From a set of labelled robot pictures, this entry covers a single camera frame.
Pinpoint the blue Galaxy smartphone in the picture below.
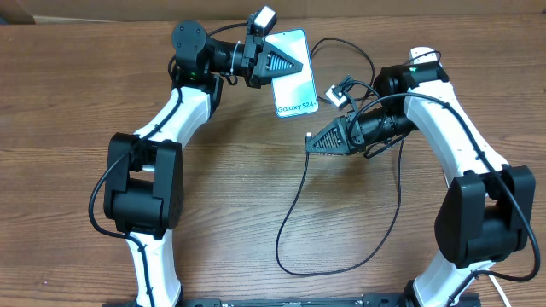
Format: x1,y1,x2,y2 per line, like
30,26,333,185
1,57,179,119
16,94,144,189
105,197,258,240
265,29,319,118

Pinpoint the black USB charging cable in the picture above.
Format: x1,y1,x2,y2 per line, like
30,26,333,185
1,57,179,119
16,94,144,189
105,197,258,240
275,38,443,277

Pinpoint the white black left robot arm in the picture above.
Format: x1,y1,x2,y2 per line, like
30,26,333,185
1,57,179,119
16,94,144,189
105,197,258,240
96,20,315,306

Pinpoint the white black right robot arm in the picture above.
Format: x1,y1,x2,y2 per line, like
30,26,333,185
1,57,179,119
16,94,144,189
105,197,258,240
306,60,540,306

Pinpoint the white USB charger plug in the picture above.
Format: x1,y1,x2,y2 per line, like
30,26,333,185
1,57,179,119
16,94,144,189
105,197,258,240
409,47,441,65

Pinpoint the cardboard backdrop panel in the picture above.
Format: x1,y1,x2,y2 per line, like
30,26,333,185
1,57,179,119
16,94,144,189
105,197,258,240
1,0,545,24

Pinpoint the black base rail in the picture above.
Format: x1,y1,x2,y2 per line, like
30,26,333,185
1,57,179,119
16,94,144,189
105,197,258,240
177,293,402,307

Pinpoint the white power strip cord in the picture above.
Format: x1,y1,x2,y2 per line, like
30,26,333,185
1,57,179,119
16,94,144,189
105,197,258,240
485,272,512,307

